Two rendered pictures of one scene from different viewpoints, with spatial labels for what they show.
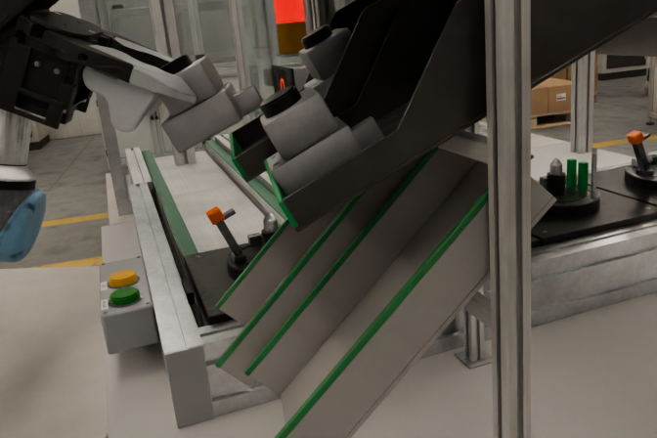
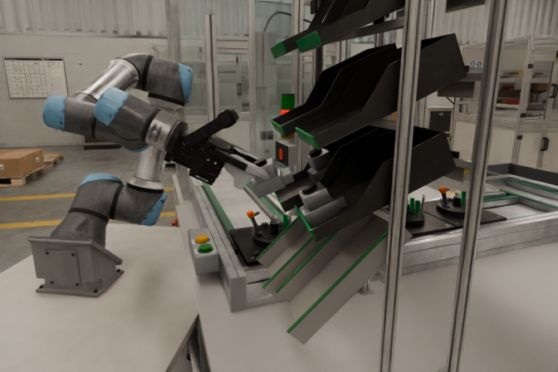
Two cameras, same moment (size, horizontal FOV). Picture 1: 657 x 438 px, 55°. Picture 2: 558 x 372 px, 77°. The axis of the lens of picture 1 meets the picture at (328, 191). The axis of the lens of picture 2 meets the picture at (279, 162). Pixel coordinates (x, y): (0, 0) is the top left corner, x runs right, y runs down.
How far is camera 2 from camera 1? 0.24 m
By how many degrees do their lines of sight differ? 3
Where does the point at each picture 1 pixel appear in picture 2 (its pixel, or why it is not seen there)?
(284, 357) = (292, 286)
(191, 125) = (264, 188)
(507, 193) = (396, 235)
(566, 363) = (406, 296)
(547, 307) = not seen: hidden behind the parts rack
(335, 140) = (330, 205)
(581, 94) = not seen: hidden behind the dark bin
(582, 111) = not seen: hidden behind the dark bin
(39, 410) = (163, 299)
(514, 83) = (402, 195)
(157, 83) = (256, 172)
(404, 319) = (351, 277)
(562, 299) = (405, 266)
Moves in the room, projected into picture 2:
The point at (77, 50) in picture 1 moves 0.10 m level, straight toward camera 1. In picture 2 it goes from (227, 158) to (241, 168)
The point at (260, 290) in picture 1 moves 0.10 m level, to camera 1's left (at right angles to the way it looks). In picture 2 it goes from (276, 253) to (237, 254)
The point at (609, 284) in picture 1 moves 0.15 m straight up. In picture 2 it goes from (427, 260) to (431, 216)
